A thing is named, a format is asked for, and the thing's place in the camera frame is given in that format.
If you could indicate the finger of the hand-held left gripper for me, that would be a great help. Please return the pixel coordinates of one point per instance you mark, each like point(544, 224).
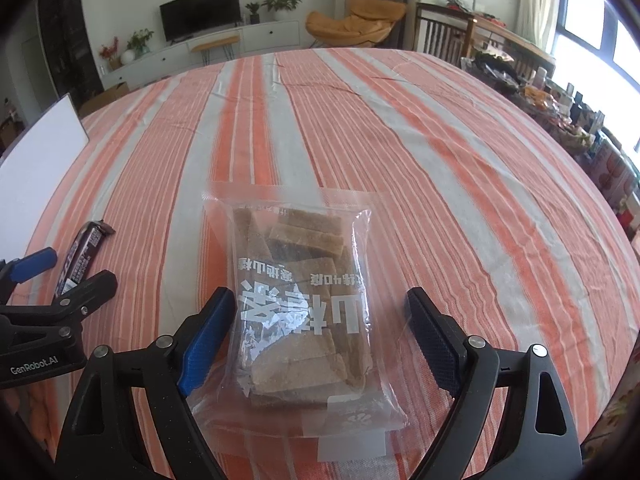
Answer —
point(92, 285)
point(32, 264)

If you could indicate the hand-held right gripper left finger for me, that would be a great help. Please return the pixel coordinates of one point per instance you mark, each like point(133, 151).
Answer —
point(210, 340)

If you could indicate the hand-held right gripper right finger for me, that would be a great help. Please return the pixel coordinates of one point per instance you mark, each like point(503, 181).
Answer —
point(435, 345)

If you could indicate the dark snack bar packet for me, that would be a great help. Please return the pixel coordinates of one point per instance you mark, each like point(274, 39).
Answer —
point(82, 250)

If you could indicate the white cardboard box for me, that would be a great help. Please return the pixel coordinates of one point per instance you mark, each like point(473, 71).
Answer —
point(35, 170)

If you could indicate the clear bag of brown strips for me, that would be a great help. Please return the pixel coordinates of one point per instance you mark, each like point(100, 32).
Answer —
point(300, 280)

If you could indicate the orange striped tablecloth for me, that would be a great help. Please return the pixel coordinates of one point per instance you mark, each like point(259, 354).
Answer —
point(425, 185)

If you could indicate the brown cardboard box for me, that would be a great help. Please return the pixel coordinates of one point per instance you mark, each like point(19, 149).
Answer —
point(107, 95)

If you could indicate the floral cloth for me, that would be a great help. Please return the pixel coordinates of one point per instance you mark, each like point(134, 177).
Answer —
point(615, 425)

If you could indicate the red flowers in vase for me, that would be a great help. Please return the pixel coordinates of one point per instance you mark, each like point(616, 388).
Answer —
point(110, 52)

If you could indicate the green plant in white vase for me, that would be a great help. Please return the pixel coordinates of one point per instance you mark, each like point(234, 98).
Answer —
point(137, 40)

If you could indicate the wooden bench with metal legs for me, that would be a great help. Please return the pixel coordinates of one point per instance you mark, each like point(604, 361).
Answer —
point(215, 42)

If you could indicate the pile of assorted groceries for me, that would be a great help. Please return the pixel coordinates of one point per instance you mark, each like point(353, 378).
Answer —
point(550, 95)

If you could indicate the black television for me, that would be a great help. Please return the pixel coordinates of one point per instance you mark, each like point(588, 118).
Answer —
point(200, 12)

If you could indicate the dark wooden chair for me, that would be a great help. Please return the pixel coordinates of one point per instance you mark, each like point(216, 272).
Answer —
point(525, 62)
point(440, 35)

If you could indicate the white television cabinet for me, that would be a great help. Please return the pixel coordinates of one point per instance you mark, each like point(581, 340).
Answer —
point(272, 35)

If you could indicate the small potted plant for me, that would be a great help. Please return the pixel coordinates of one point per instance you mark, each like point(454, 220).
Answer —
point(253, 12)

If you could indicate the wooden dining table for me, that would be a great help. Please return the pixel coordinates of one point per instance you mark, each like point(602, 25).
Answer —
point(500, 30)

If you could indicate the dark framed window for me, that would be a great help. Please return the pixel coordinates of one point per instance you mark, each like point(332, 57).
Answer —
point(600, 60)

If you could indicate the orange lounge chair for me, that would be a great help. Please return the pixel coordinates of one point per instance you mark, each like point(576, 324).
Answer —
point(350, 22)

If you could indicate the large potted green plant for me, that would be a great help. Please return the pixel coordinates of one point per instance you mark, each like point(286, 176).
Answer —
point(282, 0)

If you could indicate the white curtain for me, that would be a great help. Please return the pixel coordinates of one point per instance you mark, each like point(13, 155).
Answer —
point(540, 0)

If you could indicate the dark wall cabinet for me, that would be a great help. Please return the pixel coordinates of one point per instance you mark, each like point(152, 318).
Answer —
point(65, 35)

